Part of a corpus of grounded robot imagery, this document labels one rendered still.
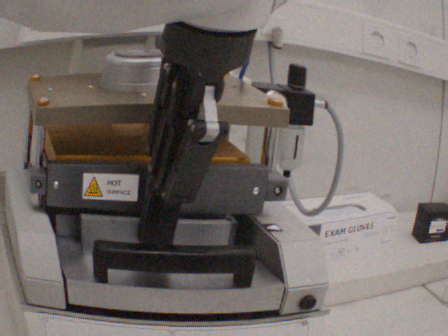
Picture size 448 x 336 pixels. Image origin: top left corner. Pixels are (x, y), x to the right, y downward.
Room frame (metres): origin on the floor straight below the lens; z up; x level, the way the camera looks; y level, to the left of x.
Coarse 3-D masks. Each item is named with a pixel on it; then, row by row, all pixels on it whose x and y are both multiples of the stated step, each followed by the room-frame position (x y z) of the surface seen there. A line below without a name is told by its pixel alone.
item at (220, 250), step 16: (96, 240) 0.68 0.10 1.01; (96, 256) 0.67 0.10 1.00; (112, 256) 0.67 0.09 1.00; (128, 256) 0.68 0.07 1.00; (144, 256) 0.68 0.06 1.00; (160, 256) 0.69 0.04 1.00; (176, 256) 0.69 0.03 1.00; (192, 256) 0.70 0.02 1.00; (208, 256) 0.70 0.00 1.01; (224, 256) 0.71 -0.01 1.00; (240, 256) 0.71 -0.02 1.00; (96, 272) 0.67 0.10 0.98; (160, 272) 0.69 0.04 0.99; (176, 272) 0.69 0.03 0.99; (192, 272) 0.70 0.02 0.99; (208, 272) 0.70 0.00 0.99; (224, 272) 0.71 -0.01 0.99; (240, 272) 0.72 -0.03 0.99
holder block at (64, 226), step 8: (48, 208) 0.82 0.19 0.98; (56, 208) 0.78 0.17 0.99; (56, 216) 0.76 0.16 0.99; (64, 216) 0.76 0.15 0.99; (72, 216) 0.77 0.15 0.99; (128, 216) 0.80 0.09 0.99; (136, 216) 0.81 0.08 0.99; (224, 216) 0.84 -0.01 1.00; (232, 216) 0.85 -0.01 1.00; (56, 224) 0.76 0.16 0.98; (64, 224) 0.76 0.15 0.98; (72, 224) 0.77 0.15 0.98; (232, 224) 0.83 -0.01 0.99; (56, 232) 0.76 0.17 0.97; (64, 232) 0.76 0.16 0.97; (72, 232) 0.77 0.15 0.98; (232, 232) 0.83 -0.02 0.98; (232, 240) 0.83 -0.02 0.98
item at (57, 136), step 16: (48, 128) 0.86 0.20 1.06; (64, 128) 0.86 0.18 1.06; (80, 128) 0.87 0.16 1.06; (96, 128) 0.88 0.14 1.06; (112, 128) 0.86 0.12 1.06; (128, 128) 0.86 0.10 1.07; (144, 128) 0.90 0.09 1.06; (48, 144) 0.82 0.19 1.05; (64, 144) 0.80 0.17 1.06; (80, 144) 0.81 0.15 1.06; (96, 144) 0.81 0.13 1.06; (112, 144) 0.82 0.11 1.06; (128, 144) 0.83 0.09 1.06; (144, 144) 0.83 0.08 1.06; (224, 144) 0.87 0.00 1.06; (112, 160) 0.78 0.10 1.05; (128, 160) 0.79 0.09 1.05; (144, 160) 0.79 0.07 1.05; (224, 160) 0.82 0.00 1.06; (240, 160) 0.83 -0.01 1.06
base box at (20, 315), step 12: (0, 228) 0.94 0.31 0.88; (0, 240) 0.97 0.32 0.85; (0, 252) 1.01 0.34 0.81; (12, 288) 0.78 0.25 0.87; (12, 300) 0.82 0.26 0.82; (24, 312) 0.63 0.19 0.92; (36, 312) 0.64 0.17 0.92; (24, 324) 0.65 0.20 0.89; (36, 324) 0.63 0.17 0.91; (312, 324) 0.74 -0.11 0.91; (324, 324) 0.75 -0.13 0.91
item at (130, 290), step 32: (96, 224) 0.74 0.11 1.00; (128, 224) 0.75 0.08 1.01; (192, 224) 0.77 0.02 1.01; (224, 224) 0.78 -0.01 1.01; (64, 256) 0.71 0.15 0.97; (64, 288) 0.67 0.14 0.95; (96, 288) 0.66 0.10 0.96; (128, 288) 0.68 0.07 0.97; (160, 288) 0.69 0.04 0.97; (192, 288) 0.70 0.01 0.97; (224, 288) 0.71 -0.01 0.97; (256, 288) 0.72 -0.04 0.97
